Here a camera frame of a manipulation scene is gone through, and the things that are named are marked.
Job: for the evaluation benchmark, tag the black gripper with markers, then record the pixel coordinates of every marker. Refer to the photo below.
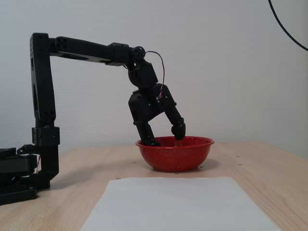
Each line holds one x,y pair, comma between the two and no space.
147,104

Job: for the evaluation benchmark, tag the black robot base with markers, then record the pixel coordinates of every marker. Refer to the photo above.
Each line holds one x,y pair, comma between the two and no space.
14,166

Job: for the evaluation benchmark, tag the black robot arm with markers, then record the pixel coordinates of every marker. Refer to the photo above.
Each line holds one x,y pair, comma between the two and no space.
43,91

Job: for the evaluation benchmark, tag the red speckled bowl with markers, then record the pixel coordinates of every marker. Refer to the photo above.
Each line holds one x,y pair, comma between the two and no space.
175,156

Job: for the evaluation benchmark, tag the white paper sheet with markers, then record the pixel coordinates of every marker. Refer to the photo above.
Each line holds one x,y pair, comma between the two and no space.
183,207

